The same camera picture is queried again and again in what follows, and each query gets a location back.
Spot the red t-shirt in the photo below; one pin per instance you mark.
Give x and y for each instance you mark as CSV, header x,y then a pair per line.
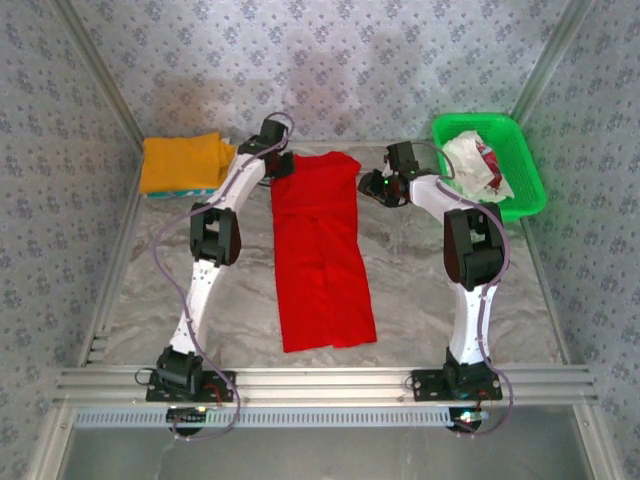
x,y
320,250

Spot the slanted aluminium frame post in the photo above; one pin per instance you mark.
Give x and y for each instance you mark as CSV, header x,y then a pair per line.
x,y
550,65
100,70

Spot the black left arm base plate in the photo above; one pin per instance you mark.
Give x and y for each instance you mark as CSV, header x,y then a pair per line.
x,y
225,382

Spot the green plastic basket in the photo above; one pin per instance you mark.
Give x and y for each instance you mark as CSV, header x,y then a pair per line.
x,y
525,150

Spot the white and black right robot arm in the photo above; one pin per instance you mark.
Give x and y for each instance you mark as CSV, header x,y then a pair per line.
x,y
470,320

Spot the small circuit board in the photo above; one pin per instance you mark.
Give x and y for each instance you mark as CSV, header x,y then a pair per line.
x,y
467,419
187,417

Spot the teal printed folded t-shirt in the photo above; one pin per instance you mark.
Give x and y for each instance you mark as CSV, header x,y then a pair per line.
x,y
180,193

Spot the wide aluminium mounting rail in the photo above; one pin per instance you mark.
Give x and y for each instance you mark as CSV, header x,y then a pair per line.
x,y
325,382

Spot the white crumpled t-shirt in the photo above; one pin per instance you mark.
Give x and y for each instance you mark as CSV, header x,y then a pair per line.
x,y
462,155

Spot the aluminium table side rail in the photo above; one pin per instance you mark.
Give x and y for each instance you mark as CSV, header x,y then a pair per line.
x,y
547,300
107,300

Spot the yellow folded t-shirt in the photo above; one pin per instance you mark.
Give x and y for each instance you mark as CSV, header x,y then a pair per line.
x,y
180,160

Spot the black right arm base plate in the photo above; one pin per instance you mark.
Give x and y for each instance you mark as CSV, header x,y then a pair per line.
x,y
425,385

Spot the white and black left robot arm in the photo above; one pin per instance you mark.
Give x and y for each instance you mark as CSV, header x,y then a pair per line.
x,y
200,290

